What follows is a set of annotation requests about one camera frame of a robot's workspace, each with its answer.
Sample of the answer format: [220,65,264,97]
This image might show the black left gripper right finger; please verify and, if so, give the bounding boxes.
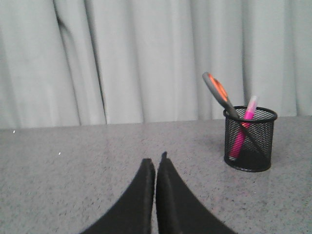
[156,152,234,234]

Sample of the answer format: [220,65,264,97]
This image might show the grey orange scissors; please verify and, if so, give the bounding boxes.
[202,72,265,159]

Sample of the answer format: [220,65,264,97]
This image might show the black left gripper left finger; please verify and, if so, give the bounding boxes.
[83,158,156,234]

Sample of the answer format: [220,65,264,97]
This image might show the pink highlighter pen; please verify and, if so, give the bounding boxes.
[229,95,258,159]

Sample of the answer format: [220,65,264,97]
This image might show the grey curtain backdrop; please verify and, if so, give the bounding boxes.
[0,0,312,129]

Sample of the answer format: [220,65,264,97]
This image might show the black mesh pen cup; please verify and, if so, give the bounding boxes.
[223,106,277,172]

